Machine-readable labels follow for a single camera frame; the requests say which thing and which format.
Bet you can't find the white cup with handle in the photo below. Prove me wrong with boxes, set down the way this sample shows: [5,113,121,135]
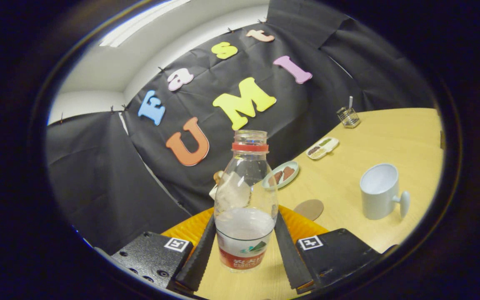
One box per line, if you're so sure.
[360,163,410,220]

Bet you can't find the black backdrop cloth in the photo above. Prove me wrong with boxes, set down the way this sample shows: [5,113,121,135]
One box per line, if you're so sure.
[46,0,436,255]

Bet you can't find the wire mesh basket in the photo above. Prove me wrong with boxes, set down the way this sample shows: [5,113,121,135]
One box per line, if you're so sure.
[336,107,360,128]

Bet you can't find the pale green round plate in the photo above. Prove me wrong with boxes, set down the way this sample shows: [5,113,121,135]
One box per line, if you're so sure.
[262,161,300,191]

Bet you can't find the wooden table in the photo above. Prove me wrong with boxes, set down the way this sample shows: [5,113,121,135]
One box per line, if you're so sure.
[161,108,445,300]

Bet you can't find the long ceiling light panel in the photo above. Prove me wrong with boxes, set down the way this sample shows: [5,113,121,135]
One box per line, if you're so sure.
[100,0,190,47]

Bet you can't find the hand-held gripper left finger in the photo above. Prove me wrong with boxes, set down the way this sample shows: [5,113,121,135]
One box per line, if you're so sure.
[111,207,217,292]

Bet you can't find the white toaster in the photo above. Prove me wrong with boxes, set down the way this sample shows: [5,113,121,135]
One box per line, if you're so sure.
[209,177,224,200]

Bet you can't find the round brown coaster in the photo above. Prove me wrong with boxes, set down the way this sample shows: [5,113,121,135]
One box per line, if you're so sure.
[293,199,324,221]

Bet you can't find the white divided condiment dish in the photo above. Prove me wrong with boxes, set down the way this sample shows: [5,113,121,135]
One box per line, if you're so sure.
[306,137,340,160]

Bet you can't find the clear plastic juice bottle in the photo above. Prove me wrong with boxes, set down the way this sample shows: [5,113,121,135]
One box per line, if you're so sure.
[214,130,279,273]

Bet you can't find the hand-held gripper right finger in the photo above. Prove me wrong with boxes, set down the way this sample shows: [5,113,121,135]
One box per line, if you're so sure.
[274,205,397,294]

